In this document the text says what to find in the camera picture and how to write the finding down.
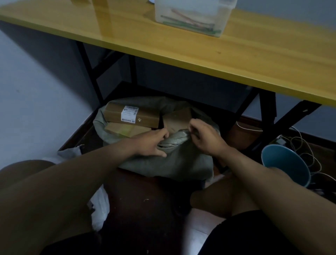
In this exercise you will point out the person's left forearm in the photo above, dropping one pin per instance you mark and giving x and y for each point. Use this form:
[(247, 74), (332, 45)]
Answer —
[(65, 194)]

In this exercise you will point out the small tan cardboard box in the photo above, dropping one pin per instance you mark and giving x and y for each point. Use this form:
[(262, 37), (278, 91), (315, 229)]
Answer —
[(126, 129)]

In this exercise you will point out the white charger plug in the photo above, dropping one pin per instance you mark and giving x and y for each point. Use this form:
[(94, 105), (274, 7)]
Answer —
[(280, 141)]

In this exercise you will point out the person's left hand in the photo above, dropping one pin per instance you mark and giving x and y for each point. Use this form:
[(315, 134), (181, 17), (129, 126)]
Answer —
[(151, 143)]

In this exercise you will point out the grey woven sack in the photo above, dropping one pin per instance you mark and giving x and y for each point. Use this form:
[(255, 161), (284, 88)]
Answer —
[(183, 163)]

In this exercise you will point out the yellow wooden desk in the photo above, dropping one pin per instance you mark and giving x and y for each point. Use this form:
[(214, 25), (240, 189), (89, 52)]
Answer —
[(157, 34)]

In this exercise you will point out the person's right forearm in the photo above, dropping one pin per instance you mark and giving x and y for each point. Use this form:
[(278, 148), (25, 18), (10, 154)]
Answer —
[(281, 199)]

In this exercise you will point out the person's leg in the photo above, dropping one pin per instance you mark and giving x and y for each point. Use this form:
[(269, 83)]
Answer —
[(21, 170), (223, 197)]

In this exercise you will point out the person's left leg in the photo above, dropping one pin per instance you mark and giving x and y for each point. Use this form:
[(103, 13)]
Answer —
[(21, 170)]

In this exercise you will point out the person's right leg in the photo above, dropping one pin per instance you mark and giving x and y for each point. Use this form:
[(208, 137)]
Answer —
[(223, 197)]

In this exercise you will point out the person's right hand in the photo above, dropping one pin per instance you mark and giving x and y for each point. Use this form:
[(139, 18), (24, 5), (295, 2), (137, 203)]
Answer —
[(208, 139)]

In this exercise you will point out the clear plastic box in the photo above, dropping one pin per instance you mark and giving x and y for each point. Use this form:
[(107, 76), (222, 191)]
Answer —
[(195, 15)]

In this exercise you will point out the long brown parcel with label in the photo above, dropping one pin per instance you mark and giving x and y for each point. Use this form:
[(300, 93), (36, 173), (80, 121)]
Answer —
[(131, 115)]

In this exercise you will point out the blue plastic bucket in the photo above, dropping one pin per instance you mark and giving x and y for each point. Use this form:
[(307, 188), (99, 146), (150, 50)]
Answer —
[(286, 165)]

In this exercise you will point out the white bag with red print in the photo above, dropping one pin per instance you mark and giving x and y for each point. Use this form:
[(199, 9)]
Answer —
[(99, 205)]

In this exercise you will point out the black metal desk leg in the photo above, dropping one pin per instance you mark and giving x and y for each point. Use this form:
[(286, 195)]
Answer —
[(267, 118), (92, 71)]

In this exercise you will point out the black shorts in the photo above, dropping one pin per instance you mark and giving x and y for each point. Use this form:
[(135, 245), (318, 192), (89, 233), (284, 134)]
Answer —
[(246, 236)]

